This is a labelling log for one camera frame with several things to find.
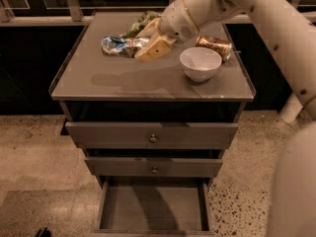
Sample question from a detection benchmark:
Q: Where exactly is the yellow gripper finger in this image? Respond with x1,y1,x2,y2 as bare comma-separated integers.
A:
135,36,173,62
137,18,161,38

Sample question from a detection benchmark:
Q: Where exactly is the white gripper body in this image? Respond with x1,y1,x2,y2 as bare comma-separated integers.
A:
159,0,198,42

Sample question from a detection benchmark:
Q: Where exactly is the blue silver redbull can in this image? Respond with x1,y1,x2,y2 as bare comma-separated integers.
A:
102,37,149,58

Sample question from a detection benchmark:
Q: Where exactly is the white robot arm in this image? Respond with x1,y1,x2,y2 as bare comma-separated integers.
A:
136,0,316,237

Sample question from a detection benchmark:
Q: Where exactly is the brown gold soda can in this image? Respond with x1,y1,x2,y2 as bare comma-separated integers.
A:
196,36,232,62

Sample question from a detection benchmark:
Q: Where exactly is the grey drawer cabinet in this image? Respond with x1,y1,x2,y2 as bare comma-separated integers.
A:
48,11,257,237

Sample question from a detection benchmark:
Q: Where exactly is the grey top drawer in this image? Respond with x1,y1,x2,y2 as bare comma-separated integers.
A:
65,121,238,150

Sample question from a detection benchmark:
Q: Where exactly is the grey drawer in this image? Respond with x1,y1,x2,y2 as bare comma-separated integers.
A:
88,177,215,237
85,157,223,178
65,121,238,150

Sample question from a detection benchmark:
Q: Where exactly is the grey middle drawer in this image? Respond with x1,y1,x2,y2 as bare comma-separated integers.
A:
85,157,223,178

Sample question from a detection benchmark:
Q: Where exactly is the grey bottom drawer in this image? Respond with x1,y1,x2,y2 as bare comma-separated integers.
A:
88,177,215,237

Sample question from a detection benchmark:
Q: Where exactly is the green chip bag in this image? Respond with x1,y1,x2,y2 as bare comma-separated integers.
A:
120,11,160,38

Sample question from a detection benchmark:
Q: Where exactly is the white bowl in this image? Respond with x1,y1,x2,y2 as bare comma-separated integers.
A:
180,47,222,83

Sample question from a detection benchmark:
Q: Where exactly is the white slanted pole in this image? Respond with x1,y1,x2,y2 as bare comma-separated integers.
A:
279,94,302,123

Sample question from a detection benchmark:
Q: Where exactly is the black object on floor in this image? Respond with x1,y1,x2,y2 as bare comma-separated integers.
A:
35,227,51,237

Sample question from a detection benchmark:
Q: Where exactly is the metal railing frame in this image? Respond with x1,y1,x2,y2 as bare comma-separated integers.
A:
0,0,316,28

